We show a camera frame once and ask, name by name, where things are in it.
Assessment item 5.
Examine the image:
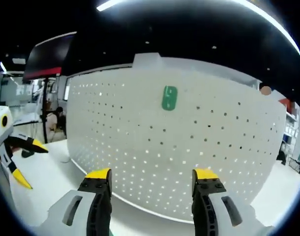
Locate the white shelf unit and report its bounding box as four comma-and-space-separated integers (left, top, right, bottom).
282, 112, 300, 148

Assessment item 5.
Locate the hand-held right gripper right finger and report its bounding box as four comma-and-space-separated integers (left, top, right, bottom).
191, 168, 266, 236

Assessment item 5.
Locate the green hook assembly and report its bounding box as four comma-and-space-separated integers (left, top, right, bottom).
161, 85, 179, 112

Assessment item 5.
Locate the white perforated mounting plate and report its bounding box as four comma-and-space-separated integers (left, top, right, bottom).
66, 62, 288, 225

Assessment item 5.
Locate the black monitor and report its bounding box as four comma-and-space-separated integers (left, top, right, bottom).
22, 31, 77, 83

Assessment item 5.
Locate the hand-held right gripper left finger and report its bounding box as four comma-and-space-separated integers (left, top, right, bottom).
41, 168, 113, 236

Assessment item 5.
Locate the white desk partition panel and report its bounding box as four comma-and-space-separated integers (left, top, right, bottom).
132, 53, 163, 68

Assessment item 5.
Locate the red object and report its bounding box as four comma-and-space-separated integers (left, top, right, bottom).
279, 98, 292, 109

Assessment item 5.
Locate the black monitor stand pole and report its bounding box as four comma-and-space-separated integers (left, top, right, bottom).
42, 78, 49, 144

